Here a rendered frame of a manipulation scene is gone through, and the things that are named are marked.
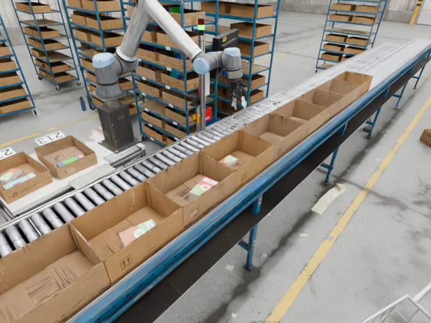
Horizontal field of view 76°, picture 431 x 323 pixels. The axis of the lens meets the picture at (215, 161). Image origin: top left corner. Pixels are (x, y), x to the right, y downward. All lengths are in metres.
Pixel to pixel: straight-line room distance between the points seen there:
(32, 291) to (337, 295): 1.92
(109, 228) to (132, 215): 0.13
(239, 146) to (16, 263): 1.39
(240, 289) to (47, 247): 1.39
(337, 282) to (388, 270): 0.45
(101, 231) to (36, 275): 0.30
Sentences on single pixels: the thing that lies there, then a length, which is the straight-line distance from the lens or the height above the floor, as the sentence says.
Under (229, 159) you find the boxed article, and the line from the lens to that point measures 1.82.
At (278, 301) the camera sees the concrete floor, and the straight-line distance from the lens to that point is 2.25.
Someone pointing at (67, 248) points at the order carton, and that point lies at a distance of 1.44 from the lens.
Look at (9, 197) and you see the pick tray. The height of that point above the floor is 0.79.
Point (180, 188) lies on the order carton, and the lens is 1.64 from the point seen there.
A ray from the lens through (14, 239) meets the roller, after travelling 1.86.
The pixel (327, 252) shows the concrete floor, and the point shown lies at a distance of 2.62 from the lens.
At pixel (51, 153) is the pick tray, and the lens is 2.49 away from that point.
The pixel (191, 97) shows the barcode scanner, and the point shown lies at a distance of 2.36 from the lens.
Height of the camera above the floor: 1.94
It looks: 34 degrees down
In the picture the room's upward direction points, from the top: 1 degrees clockwise
